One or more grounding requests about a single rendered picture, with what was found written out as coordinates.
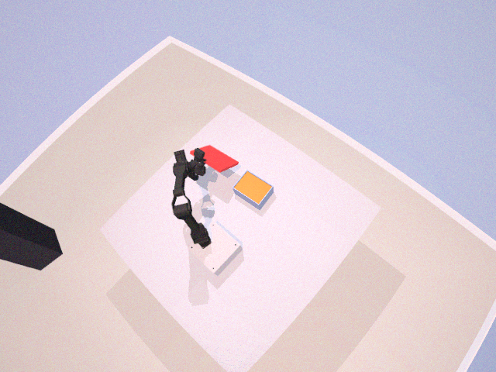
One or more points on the red box lid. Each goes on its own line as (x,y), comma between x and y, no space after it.
(217,159)

